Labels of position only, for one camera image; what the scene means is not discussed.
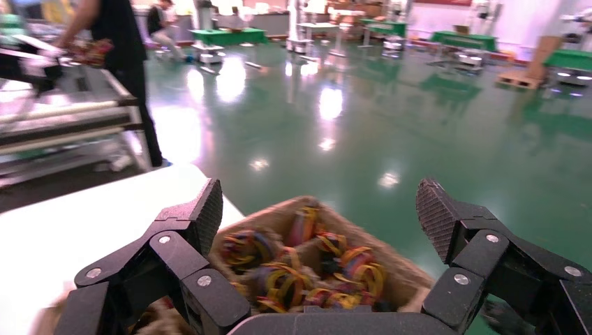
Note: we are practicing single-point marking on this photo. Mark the black equipment block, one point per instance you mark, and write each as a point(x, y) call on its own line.
point(27, 69)

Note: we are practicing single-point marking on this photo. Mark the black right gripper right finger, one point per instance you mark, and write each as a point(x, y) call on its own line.
point(471, 249)

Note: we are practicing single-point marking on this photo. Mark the wooden pallet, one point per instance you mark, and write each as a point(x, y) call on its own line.
point(518, 79)

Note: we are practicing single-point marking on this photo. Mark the standing person in black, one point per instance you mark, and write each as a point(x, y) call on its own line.
point(120, 37)

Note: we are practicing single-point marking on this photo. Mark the white machine column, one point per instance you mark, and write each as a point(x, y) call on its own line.
point(206, 27)
point(298, 27)

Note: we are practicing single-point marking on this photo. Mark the brown cardboard sheet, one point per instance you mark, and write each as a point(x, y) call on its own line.
point(545, 55)

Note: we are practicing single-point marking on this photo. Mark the metal frame trolley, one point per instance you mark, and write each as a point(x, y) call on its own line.
point(69, 111)

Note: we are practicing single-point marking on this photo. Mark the green cloth table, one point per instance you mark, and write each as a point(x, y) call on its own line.
point(462, 40)
point(231, 36)
point(571, 60)
point(384, 27)

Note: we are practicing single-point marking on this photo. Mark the seated person in dark top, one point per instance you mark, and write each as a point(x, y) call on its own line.
point(162, 27)

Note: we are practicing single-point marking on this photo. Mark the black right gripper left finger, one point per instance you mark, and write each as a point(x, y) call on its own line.
point(194, 259)

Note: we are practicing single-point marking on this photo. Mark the brown cardboard divider box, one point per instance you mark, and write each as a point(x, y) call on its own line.
point(402, 284)

